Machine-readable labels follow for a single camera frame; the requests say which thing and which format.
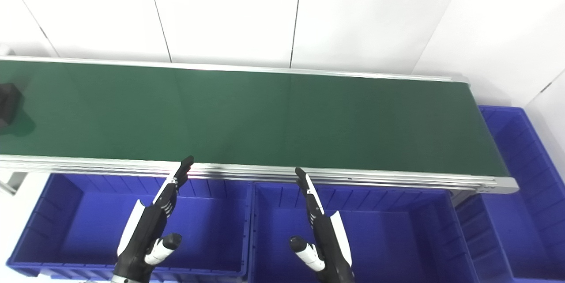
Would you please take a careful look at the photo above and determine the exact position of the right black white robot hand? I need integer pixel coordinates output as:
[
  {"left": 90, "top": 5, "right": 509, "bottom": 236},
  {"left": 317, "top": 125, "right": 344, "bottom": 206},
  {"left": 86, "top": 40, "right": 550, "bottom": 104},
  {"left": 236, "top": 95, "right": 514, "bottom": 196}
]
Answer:
[{"left": 289, "top": 167, "right": 356, "bottom": 283}]

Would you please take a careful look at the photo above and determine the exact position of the blue plastic bin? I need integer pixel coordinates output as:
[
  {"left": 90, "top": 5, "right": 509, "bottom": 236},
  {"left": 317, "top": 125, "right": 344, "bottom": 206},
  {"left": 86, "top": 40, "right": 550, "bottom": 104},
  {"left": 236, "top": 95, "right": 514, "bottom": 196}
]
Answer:
[
  {"left": 455, "top": 106, "right": 565, "bottom": 282},
  {"left": 247, "top": 181, "right": 480, "bottom": 283},
  {"left": 6, "top": 173, "right": 253, "bottom": 282}
]

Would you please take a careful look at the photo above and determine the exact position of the aluminium conveyor leg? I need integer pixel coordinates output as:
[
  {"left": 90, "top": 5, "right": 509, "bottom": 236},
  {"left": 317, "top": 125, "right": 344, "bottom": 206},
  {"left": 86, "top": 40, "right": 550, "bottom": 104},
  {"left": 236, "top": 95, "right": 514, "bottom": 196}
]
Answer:
[
  {"left": 450, "top": 188, "right": 481, "bottom": 207},
  {"left": 0, "top": 170, "right": 28, "bottom": 196}
]

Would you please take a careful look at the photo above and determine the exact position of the black cylinder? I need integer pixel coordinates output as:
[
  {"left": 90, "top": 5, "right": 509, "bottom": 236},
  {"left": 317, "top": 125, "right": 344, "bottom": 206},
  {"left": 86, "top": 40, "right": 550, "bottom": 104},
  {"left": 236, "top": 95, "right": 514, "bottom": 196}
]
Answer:
[{"left": 0, "top": 82, "right": 23, "bottom": 127}]

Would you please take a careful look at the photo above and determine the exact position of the green conveyor belt aluminium frame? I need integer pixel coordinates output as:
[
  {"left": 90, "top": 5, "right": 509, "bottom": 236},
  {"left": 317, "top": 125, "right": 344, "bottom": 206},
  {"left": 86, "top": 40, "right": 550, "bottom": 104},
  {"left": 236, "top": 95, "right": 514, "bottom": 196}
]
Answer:
[{"left": 0, "top": 56, "right": 520, "bottom": 195}]

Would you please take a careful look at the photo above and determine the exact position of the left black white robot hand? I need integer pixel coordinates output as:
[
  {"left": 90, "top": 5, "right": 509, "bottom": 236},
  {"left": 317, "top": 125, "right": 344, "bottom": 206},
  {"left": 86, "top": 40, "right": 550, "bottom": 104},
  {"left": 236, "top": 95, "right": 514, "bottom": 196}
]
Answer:
[{"left": 113, "top": 155, "right": 195, "bottom": 283}]

